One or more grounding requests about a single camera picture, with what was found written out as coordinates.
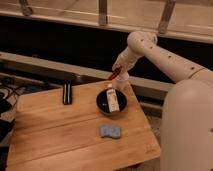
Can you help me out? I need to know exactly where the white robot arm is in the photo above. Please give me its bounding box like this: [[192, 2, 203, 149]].
[[113, 31, 213, 171]]

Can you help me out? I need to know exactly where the black cables pile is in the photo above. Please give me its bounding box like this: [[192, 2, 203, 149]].
[[0, 76, 21, 144]]

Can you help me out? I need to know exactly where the white bottle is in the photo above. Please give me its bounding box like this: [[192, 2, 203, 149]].
[[106, 84, 120, 113]]

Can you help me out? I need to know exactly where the black bowl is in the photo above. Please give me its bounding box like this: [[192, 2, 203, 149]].
[[96, 89, 127, 116]]

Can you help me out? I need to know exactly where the black striped block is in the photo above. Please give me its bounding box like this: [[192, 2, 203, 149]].
[[63, 83, 72, 105]]

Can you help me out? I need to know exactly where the wooden cutting board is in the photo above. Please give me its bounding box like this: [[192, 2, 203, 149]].
[[6, 81, 160, 171]]

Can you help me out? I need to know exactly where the blue sponge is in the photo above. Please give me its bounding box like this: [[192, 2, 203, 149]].
[[100, 125, 121, 139]]

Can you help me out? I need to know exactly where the red pepper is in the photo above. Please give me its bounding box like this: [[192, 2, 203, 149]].
[[108, 68, 121, 80]]

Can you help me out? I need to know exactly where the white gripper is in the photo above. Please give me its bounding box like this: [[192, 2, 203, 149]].
[[112, 47, 140, 72]]

